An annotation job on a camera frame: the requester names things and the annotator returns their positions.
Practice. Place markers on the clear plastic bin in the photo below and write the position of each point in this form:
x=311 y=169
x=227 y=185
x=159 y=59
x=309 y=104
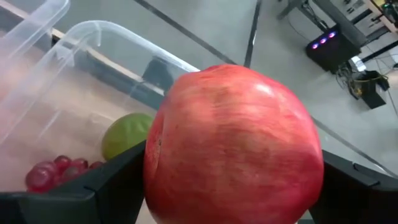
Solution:
x=77 y=102
x=31 y=34

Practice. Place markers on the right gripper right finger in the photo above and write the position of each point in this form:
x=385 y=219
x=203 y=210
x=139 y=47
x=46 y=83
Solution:
x=357 y=202

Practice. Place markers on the red grape bunch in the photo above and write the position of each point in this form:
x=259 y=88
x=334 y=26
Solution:
x=43 y=179

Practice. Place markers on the green round fruit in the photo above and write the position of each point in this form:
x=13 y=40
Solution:
x=124 y=137

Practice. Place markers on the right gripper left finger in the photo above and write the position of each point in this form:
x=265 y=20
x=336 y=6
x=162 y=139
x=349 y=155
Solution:
x=93 y=205

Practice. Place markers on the black box with purple lights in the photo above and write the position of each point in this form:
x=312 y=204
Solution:
x=335 y=53

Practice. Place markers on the red apple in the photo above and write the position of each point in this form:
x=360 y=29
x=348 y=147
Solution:
x=233 y=149

